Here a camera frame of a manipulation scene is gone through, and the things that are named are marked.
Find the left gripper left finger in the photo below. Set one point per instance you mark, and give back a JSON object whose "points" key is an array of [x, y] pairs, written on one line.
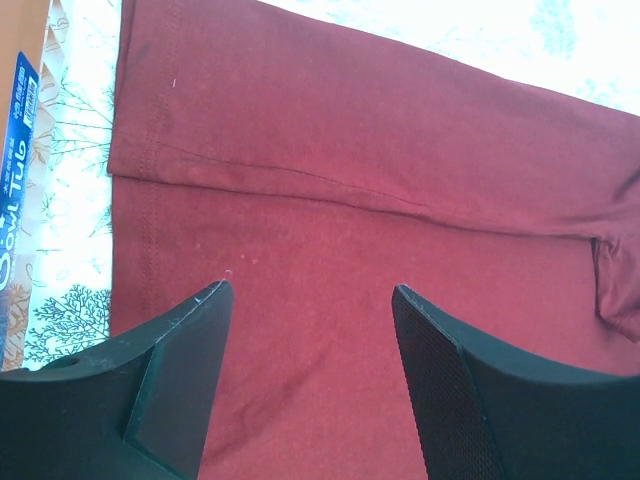
{"points": [[136, 406]]}

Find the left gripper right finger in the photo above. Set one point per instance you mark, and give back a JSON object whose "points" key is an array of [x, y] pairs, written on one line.
{"points": [[485, 409]]}

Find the red t shirt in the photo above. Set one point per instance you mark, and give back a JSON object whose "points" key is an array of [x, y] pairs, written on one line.
{"points": [[317, 167]]}

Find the floral table cloth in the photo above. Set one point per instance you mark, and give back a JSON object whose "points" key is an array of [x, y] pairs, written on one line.
{"points": [[587, 49]]}

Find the orange plastic tub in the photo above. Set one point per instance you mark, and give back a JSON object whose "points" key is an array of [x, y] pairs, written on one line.
{"points": [[31, 63]]}

